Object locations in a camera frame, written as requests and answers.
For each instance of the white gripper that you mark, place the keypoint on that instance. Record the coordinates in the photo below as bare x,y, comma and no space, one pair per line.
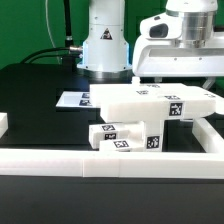
184,45

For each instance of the white chair back part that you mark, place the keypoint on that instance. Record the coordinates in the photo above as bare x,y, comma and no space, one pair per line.
179,101

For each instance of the white chair seat part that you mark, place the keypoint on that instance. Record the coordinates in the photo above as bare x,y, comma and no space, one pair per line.
146,129

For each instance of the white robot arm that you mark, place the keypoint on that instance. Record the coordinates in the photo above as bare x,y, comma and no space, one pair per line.
105,51

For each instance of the white tag sheet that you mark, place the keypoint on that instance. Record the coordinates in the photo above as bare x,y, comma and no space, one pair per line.
74,100

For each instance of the white U-shaped obstacle frame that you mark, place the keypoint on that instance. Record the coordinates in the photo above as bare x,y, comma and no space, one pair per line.
206,165

